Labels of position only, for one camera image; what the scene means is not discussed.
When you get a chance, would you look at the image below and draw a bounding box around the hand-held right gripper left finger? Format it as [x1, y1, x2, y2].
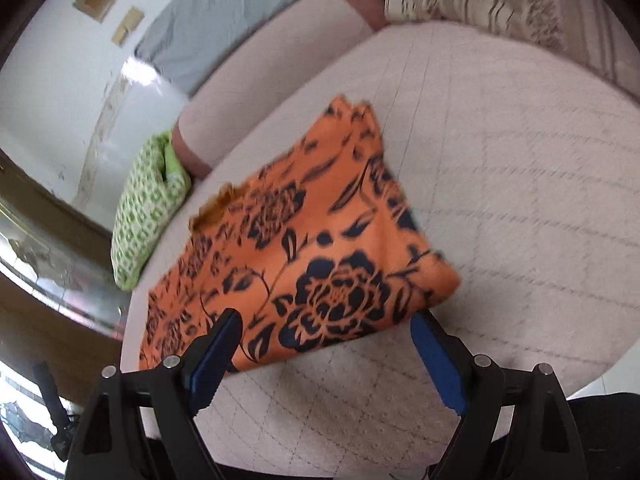
[65, 307, 246, 480]

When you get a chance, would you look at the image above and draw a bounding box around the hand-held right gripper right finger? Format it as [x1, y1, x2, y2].
[410, 310, 586, 480]

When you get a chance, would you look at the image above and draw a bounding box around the orange black floral shirt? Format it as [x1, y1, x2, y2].
[137, 95, 462, 373]

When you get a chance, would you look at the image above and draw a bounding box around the green checked pillow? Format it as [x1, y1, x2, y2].
[111, 130, 193, 291]

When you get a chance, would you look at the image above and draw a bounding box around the wooden framed glass window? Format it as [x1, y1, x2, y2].
[0, 150, 131, 341]

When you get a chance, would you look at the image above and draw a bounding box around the pink quilted bed mattress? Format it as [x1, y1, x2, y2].
[120, 20, 640, 480]

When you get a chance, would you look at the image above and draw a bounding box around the pink bolster pillow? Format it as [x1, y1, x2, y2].
[170, 0, 388, 181]

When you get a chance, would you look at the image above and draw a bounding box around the grey pillow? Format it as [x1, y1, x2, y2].
[134, 0, 336, 97]

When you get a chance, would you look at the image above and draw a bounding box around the floral striped blanket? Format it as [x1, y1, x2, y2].
[470, 0, 640, 91]

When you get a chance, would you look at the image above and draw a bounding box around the black handle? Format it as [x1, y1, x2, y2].
[32, 360, 78, 461]

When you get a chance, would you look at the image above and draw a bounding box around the small beige wall switch plate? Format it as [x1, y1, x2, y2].
[111, 7, 145, 45]

